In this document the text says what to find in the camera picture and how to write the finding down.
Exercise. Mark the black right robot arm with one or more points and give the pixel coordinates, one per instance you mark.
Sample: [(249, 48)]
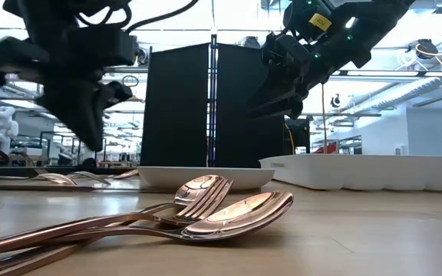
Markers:
[(370, 23)]

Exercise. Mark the black table frame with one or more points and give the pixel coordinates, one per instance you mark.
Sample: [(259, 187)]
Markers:
[(14, 171)]

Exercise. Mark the black ceiling camera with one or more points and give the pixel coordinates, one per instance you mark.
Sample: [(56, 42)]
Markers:
[(427, 48)]

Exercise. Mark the thin vertical pole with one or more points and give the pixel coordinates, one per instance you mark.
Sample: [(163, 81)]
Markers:
[(324, 126)]

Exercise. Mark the white cutlery tray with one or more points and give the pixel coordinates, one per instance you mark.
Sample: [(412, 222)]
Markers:
[(359, 172)]

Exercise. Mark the rose gold spoon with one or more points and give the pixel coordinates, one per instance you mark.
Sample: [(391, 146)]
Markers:
[(240, 214), (198, 184), (58, 179)]

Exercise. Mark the red object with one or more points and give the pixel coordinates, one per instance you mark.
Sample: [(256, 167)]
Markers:
[(330, 148)]

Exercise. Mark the black divider panel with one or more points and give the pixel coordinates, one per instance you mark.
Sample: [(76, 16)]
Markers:
[(175, 115), (244, 138)]

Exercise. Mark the black round device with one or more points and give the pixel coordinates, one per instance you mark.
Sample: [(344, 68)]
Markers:
[(335, 100)]

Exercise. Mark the wooden workbench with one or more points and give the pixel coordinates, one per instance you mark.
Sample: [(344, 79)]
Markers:
[(21, 157)]

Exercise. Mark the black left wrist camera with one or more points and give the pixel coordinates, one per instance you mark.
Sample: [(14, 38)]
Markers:
[(106, 44)]

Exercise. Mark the silver ventilation duct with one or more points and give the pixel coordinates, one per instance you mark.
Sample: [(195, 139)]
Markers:
[(401, 94)]

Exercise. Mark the black metal frame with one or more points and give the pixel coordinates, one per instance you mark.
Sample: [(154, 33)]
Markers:
[(52, 132)]

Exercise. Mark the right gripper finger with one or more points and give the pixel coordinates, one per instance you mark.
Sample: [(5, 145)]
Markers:
[(278, 94), (282, 110)]

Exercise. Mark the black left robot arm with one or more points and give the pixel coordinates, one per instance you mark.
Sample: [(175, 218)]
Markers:
[(6, 61)]

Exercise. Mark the metal divider post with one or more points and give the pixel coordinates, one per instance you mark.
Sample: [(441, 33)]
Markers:
[(212, 96)]

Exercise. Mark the white round plate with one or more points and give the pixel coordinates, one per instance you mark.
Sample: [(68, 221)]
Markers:
[(205, 177)]

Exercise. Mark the black cabinet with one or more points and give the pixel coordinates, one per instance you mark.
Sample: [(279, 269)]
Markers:
[(301, 138)]

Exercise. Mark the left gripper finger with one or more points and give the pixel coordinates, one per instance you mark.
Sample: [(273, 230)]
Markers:
[(86, 122), (115, 94)]

